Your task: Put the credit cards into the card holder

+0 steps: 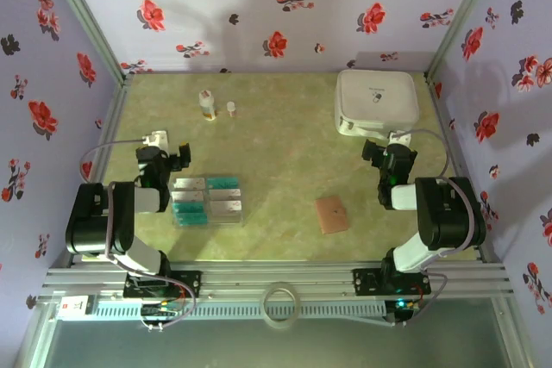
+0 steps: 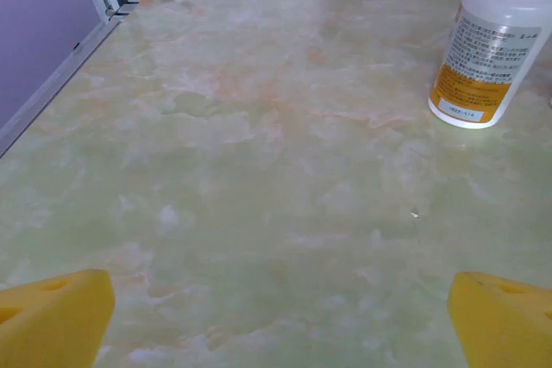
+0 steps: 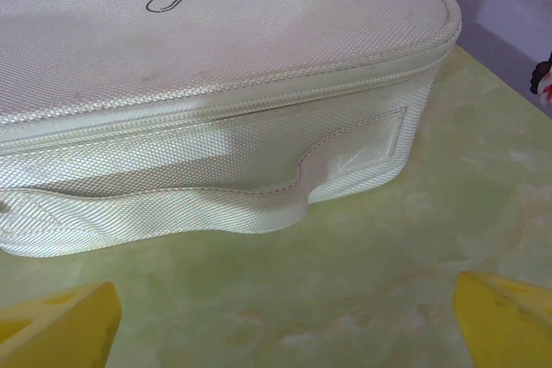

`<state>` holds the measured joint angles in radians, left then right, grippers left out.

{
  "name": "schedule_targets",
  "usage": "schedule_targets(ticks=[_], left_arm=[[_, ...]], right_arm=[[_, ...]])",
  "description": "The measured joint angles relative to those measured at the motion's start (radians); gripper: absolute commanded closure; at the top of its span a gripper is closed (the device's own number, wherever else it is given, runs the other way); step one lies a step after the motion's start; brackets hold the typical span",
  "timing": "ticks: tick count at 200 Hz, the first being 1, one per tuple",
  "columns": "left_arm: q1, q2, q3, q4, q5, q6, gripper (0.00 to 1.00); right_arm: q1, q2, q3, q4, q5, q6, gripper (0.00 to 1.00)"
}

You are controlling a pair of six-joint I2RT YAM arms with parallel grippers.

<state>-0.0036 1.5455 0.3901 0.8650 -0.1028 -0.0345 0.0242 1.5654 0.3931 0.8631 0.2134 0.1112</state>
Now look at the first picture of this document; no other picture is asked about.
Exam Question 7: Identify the aluminium corner post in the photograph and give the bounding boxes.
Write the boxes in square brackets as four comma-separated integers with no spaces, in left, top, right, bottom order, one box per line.
[424,0,506,80]
[41,0,133,84]

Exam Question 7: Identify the clear tape ring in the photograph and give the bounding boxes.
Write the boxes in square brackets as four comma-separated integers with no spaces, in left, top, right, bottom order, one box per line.
[262,281,301,331]

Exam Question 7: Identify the tall white medicine bottle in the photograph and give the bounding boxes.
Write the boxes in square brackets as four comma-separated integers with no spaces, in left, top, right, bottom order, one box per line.
[198,89,218,122]

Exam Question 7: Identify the white box with red label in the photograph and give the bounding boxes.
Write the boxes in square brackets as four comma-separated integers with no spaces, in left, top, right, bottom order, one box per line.
[57,295,94,321]

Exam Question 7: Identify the grey left arm cable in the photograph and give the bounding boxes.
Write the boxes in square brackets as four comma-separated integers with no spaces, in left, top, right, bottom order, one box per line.
[79,137,198,334]

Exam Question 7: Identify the white zip medicine pouch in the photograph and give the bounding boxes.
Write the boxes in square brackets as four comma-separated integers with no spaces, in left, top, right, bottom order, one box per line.
[335,69,421,140]

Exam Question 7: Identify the green circuit board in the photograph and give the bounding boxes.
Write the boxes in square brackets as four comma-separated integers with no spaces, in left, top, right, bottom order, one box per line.
[140,303,185,320]

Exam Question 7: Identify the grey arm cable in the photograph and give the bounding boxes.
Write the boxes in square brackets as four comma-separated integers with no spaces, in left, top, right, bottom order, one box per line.
[387,128,486,327]
[79,137,198,334]

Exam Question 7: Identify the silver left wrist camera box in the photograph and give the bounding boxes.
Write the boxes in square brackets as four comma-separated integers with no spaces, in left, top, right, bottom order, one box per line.
[143,129,170,150]

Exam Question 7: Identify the clear acrylic card display stand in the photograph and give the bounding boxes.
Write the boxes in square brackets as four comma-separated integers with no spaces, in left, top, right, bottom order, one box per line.
[171,175,245,228]

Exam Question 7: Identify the grey slotted cable duct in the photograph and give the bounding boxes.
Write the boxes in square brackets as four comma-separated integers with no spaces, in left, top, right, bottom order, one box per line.
[92,301,388,321]

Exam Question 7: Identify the grey right arm cable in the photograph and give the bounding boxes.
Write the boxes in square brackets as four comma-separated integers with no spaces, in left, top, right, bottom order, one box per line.
[387,128,486,327]

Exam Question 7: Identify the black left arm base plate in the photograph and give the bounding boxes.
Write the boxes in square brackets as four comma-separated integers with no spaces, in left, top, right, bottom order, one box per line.
[122,270,204,299]

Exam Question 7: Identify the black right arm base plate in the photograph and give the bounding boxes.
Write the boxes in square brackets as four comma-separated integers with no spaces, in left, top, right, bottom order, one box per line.
[352,267,432,296]

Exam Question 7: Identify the aluminium frame rail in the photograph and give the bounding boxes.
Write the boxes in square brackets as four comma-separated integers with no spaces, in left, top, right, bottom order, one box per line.
[41,260,515,301]

